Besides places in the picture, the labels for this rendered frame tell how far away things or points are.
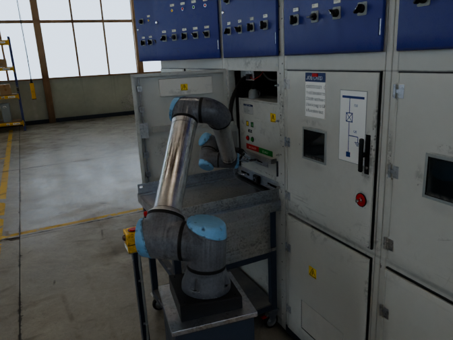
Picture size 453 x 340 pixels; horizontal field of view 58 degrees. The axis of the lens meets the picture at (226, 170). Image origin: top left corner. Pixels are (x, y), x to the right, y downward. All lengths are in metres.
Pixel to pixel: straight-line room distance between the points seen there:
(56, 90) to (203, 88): 10.66
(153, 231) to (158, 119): 1.31
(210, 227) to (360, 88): 0.81
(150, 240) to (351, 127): 0.94
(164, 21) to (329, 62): 1.60
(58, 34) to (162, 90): 10.75
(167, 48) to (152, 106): 0.61
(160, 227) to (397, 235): 0.91
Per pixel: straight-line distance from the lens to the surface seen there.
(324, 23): 1.90
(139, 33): 3.93
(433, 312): 1.74
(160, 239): 1.53
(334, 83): 1.85
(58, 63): 13.29
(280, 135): 2.26
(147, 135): 2.71
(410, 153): 1.60
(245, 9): 2.49
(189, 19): 3.00
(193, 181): 2.72
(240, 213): 2.25
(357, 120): 1.76
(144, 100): 2.71
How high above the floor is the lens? 1.66
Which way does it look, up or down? 16 degrees down
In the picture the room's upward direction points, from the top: 3 degrees counter-clockwise
